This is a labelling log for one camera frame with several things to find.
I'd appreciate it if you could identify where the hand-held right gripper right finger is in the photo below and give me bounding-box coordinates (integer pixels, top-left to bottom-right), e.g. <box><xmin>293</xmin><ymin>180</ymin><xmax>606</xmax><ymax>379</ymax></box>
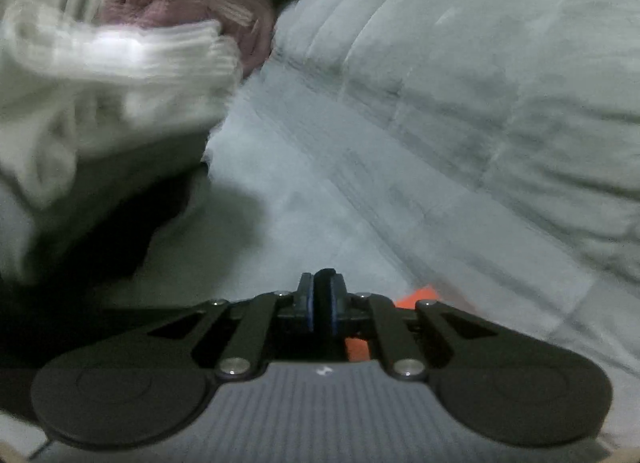
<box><xmin>316</xmin><ymin>268</ymin><xmax>496</xmax><ymax>380</ymax></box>

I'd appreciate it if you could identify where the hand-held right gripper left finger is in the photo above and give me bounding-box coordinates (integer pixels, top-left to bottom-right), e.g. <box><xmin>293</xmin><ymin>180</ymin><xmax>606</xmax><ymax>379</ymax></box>
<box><xmin>150</xmin><ymin>270</ymin><xmax>317</xmax><ymax>379</ymax></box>

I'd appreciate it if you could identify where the orange object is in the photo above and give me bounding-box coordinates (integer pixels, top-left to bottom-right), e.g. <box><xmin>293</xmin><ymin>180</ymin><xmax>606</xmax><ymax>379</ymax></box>
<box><xmin>345</xmin><ymin>284</ymin><xmax>441</xmax><ymax>363</ymax></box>

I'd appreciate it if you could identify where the grey quilted blanket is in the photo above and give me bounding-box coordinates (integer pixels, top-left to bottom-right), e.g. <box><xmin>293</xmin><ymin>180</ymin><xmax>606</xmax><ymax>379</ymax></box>
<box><xmin>202</xmin><ymin>0</ymin><xmax>640</xmax><ymax>449</ymax></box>

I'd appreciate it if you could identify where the white folded garment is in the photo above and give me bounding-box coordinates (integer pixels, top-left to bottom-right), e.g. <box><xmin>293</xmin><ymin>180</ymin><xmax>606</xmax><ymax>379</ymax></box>
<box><xmin>0</xmin><ymin>2</ymin><xmax>242</xmax><ymax>206</ymax></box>

